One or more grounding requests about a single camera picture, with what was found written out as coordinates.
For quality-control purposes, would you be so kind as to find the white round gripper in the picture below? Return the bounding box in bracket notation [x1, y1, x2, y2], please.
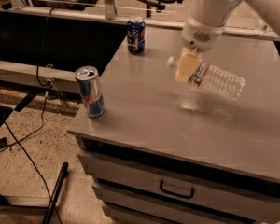
[175, 13, 225, 83]

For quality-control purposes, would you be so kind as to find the clear plastic water bottle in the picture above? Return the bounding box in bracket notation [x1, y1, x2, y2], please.
[166, 56, 245, 100]

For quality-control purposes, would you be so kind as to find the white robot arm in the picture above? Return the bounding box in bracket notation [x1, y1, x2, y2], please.
[175, 0, 280, 83]

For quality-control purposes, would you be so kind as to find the blue Pepsi soda can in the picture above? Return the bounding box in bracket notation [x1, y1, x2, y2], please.
[127, 17, 146, 53]

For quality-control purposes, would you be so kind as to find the grey drawer cabinet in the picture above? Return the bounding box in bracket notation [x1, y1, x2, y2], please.
[68, 28, 280, 224]

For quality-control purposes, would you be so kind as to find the tall Red Bull can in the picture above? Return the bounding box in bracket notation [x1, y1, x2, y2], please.
[76, 66, 105, 119]

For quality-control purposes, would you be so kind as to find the black desk panel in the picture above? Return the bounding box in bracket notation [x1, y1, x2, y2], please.
[0, 11, 127, 73]

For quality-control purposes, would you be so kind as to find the black pole on floor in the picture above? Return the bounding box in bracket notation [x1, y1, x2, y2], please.
[42, 162, 68, 224]

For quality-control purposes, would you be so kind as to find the grey metal post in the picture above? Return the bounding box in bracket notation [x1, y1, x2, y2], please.
[104, 0, 117, 20]

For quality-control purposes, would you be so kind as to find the black drawer handle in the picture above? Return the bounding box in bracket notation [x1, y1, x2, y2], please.
[159, 180, 195, 200]

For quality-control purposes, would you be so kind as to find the black hanging power cable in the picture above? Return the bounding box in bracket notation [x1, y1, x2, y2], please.
[35, 7, 59, 89]

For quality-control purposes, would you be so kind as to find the black cable on floor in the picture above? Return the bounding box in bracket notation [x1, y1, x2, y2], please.
[0, 91, 63, 224]

